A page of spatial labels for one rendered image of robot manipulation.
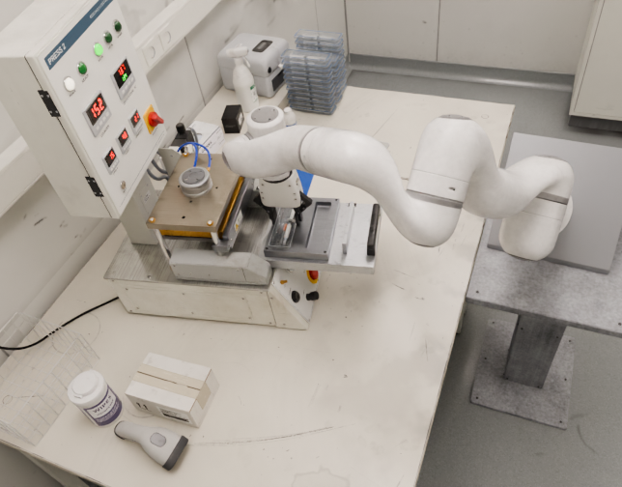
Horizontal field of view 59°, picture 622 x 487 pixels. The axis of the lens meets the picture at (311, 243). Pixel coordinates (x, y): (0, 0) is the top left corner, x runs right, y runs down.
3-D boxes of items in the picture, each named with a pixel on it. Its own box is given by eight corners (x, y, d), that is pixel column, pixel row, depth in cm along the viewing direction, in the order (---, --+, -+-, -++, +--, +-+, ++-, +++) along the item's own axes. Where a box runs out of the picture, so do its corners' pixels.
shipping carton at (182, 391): (134, 409, 141) (122, 392, 134) (161, 366, 149) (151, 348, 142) (197, 432, 135) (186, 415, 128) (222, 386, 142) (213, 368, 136)
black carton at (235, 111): (224, 133, 209) (220, 118, 204) (230, 119, 215) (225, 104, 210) (240, 133, 208) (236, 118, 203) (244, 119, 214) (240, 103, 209)
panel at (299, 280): (309, 324, 152) (270, 284, 141) (326, 243, 171) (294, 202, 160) (315, 323, 151) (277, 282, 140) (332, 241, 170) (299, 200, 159)
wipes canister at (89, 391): (84, 422, 140) (57, 394, 129) (104, 392, 145) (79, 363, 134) (111, 433, 137) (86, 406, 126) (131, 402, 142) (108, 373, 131)
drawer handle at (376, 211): (366, 255, 137) (366, 244, 134) (373, 213, 147) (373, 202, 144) (375, 256, 137) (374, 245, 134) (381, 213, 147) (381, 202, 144)
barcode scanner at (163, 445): (107, 448, 135) (95, 434, 129) (127, 418, 139) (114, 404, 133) (178, 476, 128) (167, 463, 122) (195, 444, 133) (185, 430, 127)
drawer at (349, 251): (260, 269, 143) (254, 248, 138) (278, 209, 158) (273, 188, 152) (374, 276, 137) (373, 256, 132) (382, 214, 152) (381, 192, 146)
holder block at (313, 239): (265, 256, 141) (263, 250, 139) (281, 202, 154) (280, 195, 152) (328, 261, 138) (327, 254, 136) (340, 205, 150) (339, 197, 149)
